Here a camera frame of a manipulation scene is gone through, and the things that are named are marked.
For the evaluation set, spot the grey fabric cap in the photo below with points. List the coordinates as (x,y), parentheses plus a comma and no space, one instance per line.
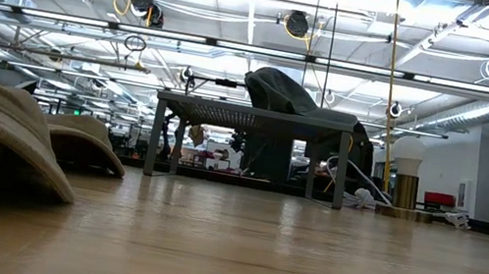
(281,93)

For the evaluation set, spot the grey perforated metal shelf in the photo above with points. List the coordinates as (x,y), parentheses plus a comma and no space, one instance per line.
(254,111)

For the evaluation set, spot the small round ceiling reel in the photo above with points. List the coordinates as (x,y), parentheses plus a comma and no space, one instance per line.
(186,75)
(395,109)

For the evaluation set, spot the long ceiling light bar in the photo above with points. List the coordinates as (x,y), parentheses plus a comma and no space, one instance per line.
(259,51)

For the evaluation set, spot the brass lamp with white bulb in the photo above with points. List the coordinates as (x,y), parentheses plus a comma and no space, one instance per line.
(405,189)

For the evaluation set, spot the red box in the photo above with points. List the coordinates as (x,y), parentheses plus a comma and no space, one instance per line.
(439,198)

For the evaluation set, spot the silver ceiling air duct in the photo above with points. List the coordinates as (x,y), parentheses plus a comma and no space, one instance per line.
(477,113)

